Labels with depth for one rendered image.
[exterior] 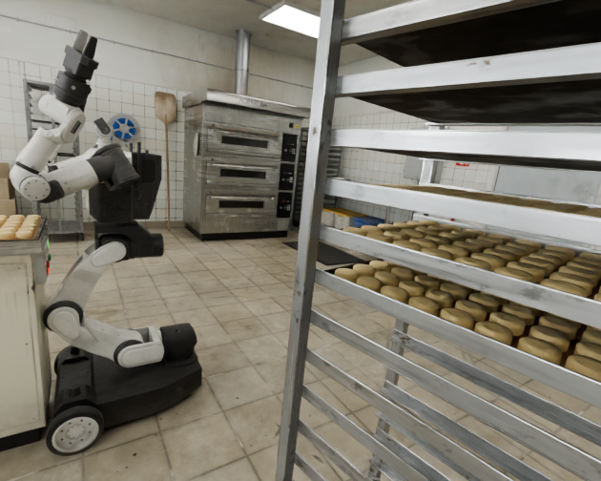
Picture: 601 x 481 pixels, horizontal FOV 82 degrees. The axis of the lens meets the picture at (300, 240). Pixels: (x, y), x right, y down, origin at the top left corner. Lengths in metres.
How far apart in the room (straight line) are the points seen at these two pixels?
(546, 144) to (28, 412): 1.90
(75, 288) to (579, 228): 1.70
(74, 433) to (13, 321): 0.53
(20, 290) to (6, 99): 4.29
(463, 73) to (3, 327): 1.65
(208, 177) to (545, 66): 4.60
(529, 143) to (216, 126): 4.63
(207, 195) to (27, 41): 2.75
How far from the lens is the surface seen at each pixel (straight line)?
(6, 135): 5.76
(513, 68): 0.54
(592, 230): 0.50
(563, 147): 0.50
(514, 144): 0.52
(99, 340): 1.90
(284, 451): 0.92
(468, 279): 0.54
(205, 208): 4.97
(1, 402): 1.88
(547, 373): 0.55
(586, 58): 0.52
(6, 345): 1.76
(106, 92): 5.76
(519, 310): 0.71
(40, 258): 1.67
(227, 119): 5.03
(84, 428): 1.87
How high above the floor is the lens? 1.28
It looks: 13 degrees down
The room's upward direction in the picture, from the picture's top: 6 degrees clockwise
